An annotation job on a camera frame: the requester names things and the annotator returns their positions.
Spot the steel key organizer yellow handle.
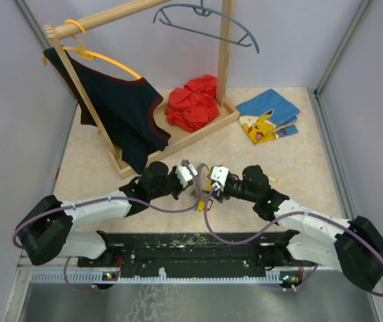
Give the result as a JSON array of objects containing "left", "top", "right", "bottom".
[{"left": 190, "top": 162, "right": 212, "bottom": 212}]

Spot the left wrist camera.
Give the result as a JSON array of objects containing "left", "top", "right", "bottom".
[{"left": 175, "top": 160, "right": 198, "bottom": 188}]

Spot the wooden clothes rack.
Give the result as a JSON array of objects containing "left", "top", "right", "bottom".
[{"left": 44, "top": 1, "right": 239, "bottom": 178}]

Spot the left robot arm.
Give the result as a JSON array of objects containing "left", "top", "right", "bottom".
[{"left": 12, "top": 160, "right": 197, "bottom": 266}]

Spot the red crumpled cloth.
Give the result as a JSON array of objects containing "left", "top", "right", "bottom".
[{"left": 165, "top": 74, "right": 220, "bottom": 133}]

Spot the blue pikachu cloth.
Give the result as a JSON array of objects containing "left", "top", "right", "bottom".
[{"left": 237, "top": 89, "right": 300, "bottom": 145}]

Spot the yellow clothes hanger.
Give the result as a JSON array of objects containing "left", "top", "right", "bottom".
[{"left": 42, "top": 19, "right": 143, "bottom": 81}]

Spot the red key tag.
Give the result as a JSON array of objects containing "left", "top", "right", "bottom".
[{"left": 207, "top": 199, "right": 213, "bottom": 211}]

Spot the dark navy tank top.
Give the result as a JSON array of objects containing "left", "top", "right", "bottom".
[{"left": 43, "top": 46, "right": 172, "bottom": 175}]

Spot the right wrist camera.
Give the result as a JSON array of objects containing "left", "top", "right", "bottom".
[{"left": 208, "top": 166, "right": 229, "bottom": 191}]

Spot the purple cable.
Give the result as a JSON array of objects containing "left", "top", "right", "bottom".
[
  {"left": 203, "top": 186, "right": 383, "bottom": 297},
  {"left": 11, "top": 163, "right": 203, "bottom": 292}
]

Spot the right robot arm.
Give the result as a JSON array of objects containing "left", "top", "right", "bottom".
[{"left": 208, "top": 165, "right": 383, "bottom": 292}]

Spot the grey-blue clothes hanger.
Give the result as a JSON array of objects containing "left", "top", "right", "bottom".
[{"left": 152, "top": 1, "right": 260, "bottom": 53}]

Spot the white slotted cable duct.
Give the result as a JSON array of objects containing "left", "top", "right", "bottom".
[{"left": 30, "top": 269, "right": 298, "bottom": 284}]

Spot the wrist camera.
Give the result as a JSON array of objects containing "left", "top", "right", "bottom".
[
  {"left": 208, "top": 166, "right": 229, "bottom": 191},
  {"left": 175, "top": 160, "right": 198, "bottom": 188}
]

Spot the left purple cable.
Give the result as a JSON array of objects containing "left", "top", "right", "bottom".
[{"left": 11, "top": 163, "right": 203, "bottom": 292}]

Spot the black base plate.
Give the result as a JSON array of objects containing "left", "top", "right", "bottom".
[{"left": 78, "top": 232, "right": 314, "bottom": 278}]

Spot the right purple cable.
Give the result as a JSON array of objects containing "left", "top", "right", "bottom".
[{"left": 203, "top": 186, "right": 383, "bottom": 297}]

